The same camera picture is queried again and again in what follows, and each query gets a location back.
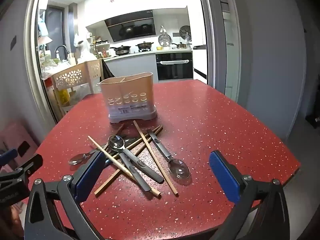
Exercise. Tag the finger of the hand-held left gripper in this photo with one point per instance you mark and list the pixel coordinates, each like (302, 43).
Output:
(27, 165)
(7, 154)

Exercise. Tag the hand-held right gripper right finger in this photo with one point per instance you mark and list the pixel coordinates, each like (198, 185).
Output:
(223, 177)

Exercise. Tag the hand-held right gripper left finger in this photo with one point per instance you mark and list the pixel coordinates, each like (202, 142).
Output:
(90, 173)

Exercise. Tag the brown wooden chopstick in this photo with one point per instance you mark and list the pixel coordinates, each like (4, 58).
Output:
(107, 182)

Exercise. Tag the light bamboo chopstick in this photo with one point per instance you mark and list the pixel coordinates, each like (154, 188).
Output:
(155, 157)
(100, 146)

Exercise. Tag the beige utensil holder grey base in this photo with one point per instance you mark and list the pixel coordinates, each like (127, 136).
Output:
(130, 90)

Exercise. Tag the pink plastic stool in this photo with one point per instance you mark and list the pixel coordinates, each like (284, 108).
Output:
(15, 140)

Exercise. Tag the beige flower cutout cart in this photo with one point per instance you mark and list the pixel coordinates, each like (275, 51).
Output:
(72, 75)

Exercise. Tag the black hanging cloth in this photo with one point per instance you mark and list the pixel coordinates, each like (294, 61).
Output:
(107, 70)

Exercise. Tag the black built-in oven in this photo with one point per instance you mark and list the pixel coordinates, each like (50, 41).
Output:
(175, 71)

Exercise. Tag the grey kitchen counter cabinet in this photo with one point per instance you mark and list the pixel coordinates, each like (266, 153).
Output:
(135, 65)

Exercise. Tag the black kitchen faucet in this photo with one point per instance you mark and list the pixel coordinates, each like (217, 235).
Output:
(61, 48)

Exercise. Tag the clear plastic bag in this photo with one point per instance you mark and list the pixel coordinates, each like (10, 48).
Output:
(86, 55)

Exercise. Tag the spice rack with bottles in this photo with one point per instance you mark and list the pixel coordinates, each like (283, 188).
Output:
(100, 48)

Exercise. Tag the black wok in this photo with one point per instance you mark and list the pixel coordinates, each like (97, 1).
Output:
(121, 49)

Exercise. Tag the white hanging plastic bag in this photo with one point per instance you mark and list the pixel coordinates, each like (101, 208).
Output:
(77, 40)

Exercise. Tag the steel saucepan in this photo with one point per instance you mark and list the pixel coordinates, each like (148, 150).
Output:
(183, 46)

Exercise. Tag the dark cooking pot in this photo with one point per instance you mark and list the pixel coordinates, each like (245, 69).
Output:
(145, 45)

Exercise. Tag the metal steamer rack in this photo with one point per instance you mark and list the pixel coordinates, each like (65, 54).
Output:
(165, 40)

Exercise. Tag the round metal strainer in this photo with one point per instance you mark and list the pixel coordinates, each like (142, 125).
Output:
(185, 32)

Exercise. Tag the black range hood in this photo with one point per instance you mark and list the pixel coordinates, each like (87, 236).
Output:
(130, 27)

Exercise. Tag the grey sliding door frame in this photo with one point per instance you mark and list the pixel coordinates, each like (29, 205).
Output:
(215, 42)

